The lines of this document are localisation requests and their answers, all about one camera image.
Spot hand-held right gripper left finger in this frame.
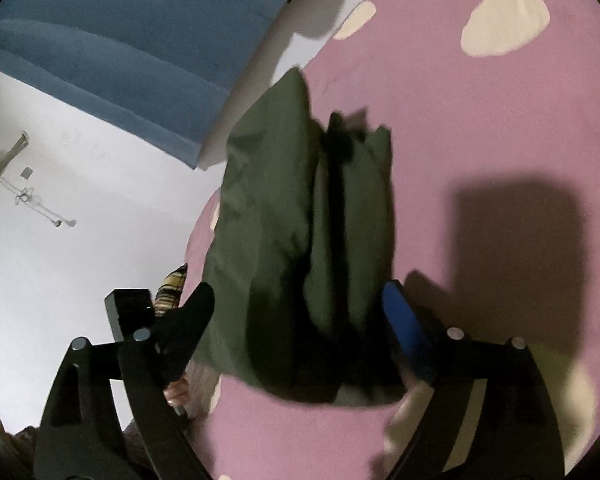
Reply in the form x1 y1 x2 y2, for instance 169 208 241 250
32 281 217 480

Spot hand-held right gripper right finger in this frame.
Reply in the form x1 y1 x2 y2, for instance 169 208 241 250
381 279 567 480

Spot olive green garment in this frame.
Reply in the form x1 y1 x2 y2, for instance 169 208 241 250
190 66 406 406

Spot person's left hand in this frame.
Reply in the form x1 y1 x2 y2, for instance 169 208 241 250
162 377 191 408

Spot yellow black striped cloth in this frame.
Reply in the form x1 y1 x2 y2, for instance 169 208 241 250
152 262 189 317

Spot pink polka dot blanket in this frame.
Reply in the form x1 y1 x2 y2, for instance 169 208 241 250
182 0 600 480

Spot thin wall cable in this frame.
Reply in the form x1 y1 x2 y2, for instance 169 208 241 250
5 187 78 229

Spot beige wall bracket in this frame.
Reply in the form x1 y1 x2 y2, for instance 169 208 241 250
0 131 31 211

